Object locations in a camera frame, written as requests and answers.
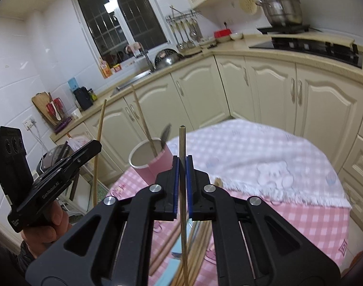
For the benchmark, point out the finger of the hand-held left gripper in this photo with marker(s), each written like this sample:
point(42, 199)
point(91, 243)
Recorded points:
point(86, 152)

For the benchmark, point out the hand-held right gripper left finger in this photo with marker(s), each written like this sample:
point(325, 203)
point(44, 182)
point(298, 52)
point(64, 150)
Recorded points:
point(175, 184)

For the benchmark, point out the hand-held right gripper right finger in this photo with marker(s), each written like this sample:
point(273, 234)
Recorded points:
point(189, 184)

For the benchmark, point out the pink utensil cup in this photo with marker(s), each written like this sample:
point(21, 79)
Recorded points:
point(160, 162)

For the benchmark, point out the dark metal spoon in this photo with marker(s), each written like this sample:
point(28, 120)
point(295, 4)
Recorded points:
point(166, 134)

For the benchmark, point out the dark wooden chopstick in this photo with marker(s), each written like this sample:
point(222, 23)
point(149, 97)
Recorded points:
point(161, 257)
point(169, 238)

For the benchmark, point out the person's left forearm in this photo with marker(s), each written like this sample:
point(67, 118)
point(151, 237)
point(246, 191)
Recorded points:
point(25, 259)

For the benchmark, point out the person's left hand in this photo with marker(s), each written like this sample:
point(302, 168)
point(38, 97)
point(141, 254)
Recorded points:
point(47, 238)

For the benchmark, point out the plastic bag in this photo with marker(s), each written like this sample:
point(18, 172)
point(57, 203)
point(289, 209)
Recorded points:
point(78, 143)

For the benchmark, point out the grey countertop appliance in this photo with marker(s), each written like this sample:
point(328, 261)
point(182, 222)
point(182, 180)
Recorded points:
point(52, 155)

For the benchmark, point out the white cup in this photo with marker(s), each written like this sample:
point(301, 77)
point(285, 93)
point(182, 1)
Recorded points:
point(76, 114)

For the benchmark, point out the white floor rack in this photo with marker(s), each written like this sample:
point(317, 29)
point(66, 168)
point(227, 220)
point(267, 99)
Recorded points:
point(80, 190)

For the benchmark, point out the purple knife rack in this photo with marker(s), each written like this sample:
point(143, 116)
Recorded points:
point(61, 116)

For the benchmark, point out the black kettle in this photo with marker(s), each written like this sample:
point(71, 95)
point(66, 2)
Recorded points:
point(83, 98)

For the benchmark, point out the small dark bottle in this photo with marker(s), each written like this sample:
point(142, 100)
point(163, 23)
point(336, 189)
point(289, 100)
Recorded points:
point(92, 94)

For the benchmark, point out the white bear towel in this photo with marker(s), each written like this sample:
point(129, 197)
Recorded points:
point(244, 155)

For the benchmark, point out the wooden cutting board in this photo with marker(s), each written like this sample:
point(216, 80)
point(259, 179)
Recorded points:
point(40, 104)

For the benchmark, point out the blue box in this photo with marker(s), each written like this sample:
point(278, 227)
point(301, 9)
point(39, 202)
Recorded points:
point(72, 84)

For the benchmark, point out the orange snack packet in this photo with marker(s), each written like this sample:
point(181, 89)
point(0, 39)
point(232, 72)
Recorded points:
point(105, 69)

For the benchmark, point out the steel sink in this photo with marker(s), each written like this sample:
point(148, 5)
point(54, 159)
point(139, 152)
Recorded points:
point(135, 80)

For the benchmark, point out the small red yellow box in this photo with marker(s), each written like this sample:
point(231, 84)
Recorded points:
point(117, 68)

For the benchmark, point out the pink checked tablecloth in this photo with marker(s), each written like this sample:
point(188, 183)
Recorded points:
point(288, 223)

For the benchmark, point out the kitchen faucet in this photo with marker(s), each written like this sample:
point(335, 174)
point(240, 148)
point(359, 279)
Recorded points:
point(147, 59)

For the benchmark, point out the pink windowsill ornament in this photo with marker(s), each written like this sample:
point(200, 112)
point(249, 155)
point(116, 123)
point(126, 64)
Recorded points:
point(133, 49)

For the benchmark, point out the cream kitchen cabinets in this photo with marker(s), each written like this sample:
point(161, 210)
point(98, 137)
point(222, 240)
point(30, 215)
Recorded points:
point(258, 95)

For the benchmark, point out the kitchen window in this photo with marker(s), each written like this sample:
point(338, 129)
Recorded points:
point(122, 15)

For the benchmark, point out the white bowl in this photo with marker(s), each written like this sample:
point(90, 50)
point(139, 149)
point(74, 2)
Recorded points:
point(236, 35)

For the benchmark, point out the black induction cooker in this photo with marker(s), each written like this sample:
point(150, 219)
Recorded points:
point(284, 29)

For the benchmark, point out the black gas stove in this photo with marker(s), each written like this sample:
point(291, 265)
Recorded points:
point(312, 47)

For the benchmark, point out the round yellow woven mat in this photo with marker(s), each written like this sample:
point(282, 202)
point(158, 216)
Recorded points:
point(248, 4)

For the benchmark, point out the steel stock pot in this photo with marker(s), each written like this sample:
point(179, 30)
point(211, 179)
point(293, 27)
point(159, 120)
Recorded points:
point(282, 7)

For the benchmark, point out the wall socket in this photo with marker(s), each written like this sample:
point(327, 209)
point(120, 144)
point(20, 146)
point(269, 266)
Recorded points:
point(28, 123)

